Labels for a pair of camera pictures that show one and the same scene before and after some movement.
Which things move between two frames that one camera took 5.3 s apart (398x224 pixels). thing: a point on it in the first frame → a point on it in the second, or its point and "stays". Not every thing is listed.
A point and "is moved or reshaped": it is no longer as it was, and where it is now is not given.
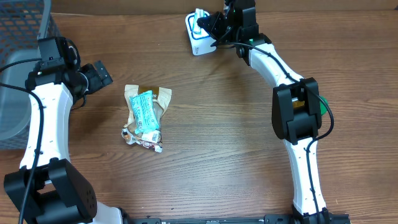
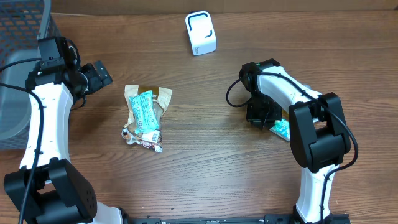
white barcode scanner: [201, 43] stays
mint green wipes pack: [143, 112] stays
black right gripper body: [226, 30] → [264, 110]
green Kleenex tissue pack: [199, 13] is moved or reshaped
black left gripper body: [101, 75] stays
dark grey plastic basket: [22, 22] stays
